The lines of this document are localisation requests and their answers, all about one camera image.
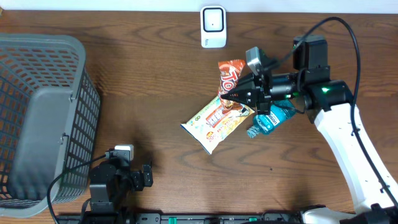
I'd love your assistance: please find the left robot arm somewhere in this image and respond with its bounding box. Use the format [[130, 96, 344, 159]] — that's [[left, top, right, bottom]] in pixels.
[[79, 157, 154, 224]]

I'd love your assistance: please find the yellow snack bag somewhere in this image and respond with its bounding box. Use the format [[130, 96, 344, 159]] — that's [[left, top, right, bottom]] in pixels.
[[180, 96, 254, 154]]

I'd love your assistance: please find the blue mouthwash bottle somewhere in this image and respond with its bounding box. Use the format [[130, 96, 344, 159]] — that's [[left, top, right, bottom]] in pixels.
[[247, 100, 296, 138]]

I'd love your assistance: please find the grey plastic shopping basket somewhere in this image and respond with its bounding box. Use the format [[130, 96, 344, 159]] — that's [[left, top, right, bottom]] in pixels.
[[1, 34, 101, 218]]

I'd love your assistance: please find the brown Top chocolate bar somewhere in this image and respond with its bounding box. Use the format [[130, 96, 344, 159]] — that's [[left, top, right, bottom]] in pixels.
[[218, 59, 246, 114]]

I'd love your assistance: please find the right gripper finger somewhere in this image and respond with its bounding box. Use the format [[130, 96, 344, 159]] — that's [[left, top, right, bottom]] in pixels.
[[221, 89, 257, 105], [236, 73, 256, 90]]

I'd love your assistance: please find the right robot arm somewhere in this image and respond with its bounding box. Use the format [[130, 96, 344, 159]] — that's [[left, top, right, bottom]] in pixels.
[[222, 35, 397, 223]]

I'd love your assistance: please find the white barcode scanner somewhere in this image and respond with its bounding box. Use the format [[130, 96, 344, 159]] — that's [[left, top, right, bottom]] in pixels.
[[200, 6, 227, 49]]

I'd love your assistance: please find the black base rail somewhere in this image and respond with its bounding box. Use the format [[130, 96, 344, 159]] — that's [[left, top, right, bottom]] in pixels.
[[57, 213, 303, 224]]

